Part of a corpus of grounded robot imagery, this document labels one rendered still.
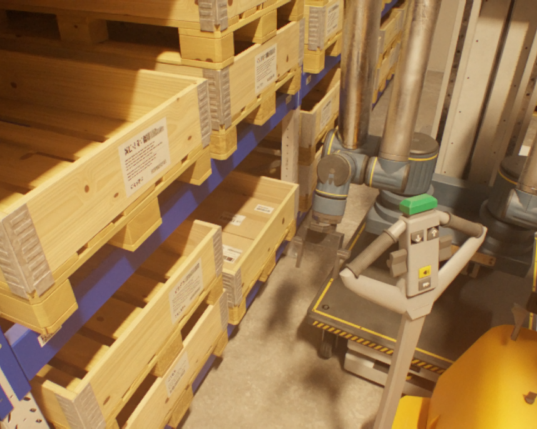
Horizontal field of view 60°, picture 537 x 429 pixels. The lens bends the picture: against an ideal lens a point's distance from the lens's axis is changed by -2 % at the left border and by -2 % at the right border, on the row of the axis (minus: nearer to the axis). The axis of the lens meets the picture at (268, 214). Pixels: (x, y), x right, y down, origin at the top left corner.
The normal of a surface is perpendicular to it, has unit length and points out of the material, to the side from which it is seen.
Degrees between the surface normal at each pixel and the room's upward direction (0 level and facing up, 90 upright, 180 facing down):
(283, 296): 0
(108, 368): 90
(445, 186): 90
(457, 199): 90
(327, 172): 66
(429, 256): 74
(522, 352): 0
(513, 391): 14
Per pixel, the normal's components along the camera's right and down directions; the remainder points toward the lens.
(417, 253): 0.39, 0.29
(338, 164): -0.34, 0.16
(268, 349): 0.00, -0.81
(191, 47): -0.40, 0.54
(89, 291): 0.92, 0.23
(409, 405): -0.34, -0.84
